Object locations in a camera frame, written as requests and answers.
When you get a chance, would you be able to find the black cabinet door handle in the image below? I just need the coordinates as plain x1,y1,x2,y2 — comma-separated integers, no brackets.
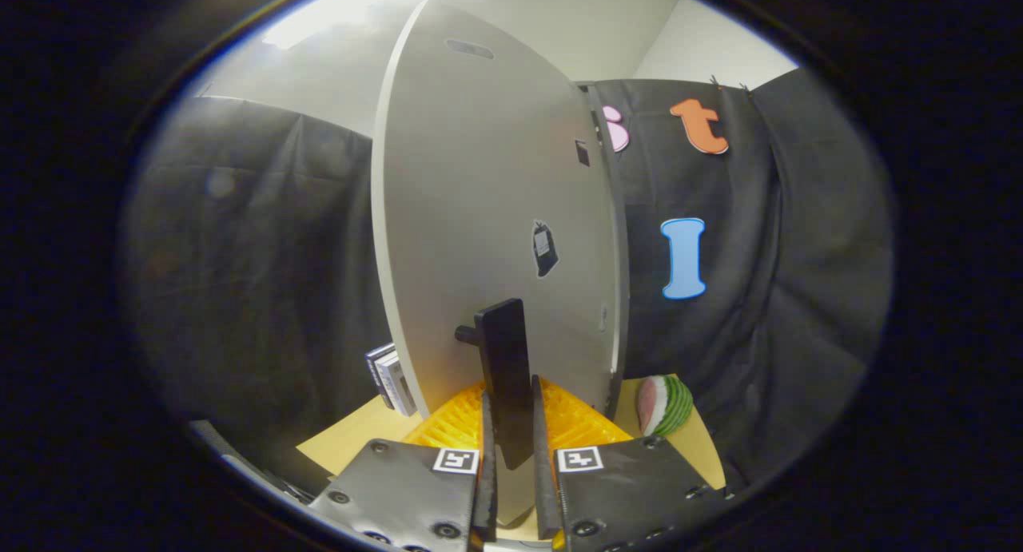
456,298,535,471

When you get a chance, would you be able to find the white shoe cabinet door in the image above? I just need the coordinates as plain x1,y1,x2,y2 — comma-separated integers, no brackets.
372,0,626,529

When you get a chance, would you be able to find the grey cover book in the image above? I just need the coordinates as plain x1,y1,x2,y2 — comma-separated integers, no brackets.
376,351,418,419

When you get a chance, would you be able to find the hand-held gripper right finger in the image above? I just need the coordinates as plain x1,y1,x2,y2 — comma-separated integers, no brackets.
531,375,732,552

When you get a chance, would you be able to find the watermelon slice toy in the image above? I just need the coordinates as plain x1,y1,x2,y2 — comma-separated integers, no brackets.
637,375,695,438

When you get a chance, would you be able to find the black backdrop cloth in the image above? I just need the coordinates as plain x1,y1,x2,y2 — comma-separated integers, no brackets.
120,77,896,489

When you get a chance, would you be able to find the grey shoe cabinet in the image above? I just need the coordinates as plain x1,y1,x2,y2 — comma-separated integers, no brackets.
577,81,634,421

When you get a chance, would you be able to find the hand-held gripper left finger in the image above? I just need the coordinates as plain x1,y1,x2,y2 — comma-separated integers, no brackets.
308,380,498,552

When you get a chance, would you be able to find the dark blue spine book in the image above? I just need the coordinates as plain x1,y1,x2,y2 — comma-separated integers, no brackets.
365,344,396,409

